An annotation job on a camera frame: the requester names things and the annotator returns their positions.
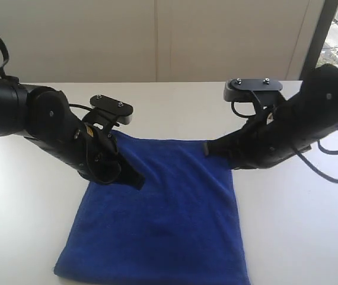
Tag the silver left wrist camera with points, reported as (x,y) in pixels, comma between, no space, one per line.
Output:
(107,110)

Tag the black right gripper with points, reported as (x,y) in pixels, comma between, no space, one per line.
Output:
(264,141)

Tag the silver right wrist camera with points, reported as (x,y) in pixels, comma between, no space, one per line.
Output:
(246,90)

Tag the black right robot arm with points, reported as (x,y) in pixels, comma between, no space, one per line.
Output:
(316,101)

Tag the dark window frame post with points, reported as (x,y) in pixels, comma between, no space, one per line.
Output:
(319,36)

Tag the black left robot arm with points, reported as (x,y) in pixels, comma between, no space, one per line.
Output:
(43,116)

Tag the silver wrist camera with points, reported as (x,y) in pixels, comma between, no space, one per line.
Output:
(246,90)
(107,110)

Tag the blue microfiber towel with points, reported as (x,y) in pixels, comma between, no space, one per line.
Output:
(182,227)

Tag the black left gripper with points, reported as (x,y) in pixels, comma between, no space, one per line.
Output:
(68,141)

